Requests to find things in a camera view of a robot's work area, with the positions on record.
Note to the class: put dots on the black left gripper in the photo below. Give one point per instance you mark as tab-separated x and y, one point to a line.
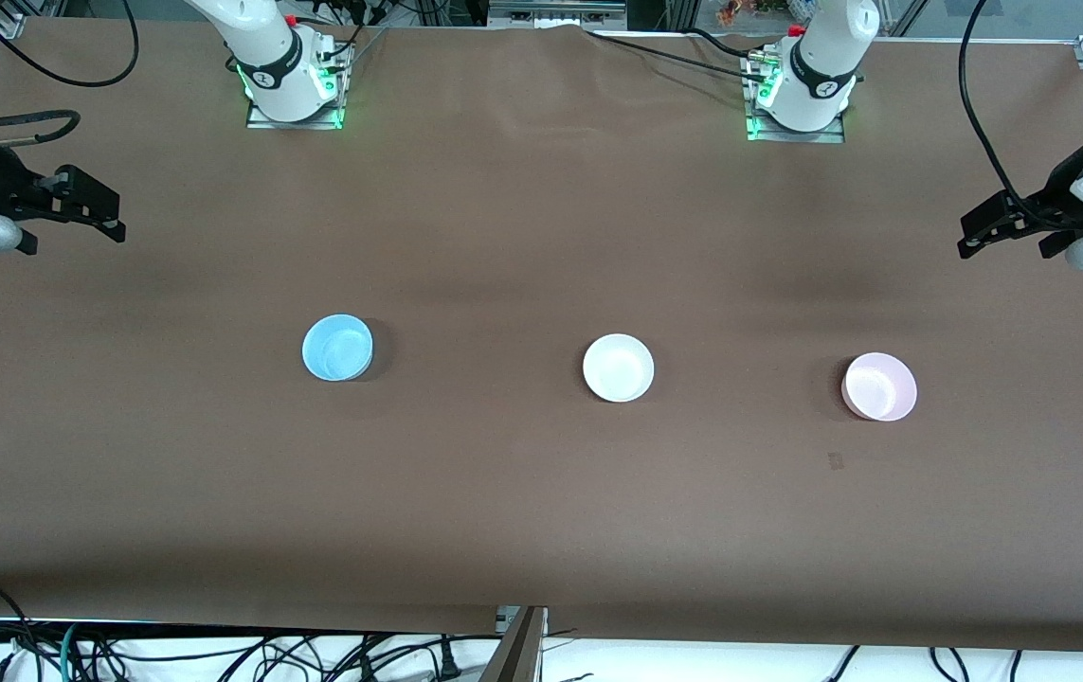
1059	189

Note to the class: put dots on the pink bowl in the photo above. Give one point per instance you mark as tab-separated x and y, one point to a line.
879	386

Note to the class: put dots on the light blue bowl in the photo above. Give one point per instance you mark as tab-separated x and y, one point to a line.
337	348

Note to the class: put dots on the white bowl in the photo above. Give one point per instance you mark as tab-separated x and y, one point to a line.
618	367

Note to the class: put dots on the orange background object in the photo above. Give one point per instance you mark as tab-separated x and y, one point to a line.
735	11

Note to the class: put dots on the grey metal box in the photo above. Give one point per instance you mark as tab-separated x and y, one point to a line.
550	14

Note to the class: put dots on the brown paper table cover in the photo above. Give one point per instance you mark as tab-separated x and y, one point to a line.
503	521

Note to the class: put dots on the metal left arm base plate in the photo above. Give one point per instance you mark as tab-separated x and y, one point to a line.
835	135

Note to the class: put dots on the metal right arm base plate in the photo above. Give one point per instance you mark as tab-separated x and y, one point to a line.
261	121

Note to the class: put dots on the aluminium frame post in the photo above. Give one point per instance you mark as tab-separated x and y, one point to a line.
517	654

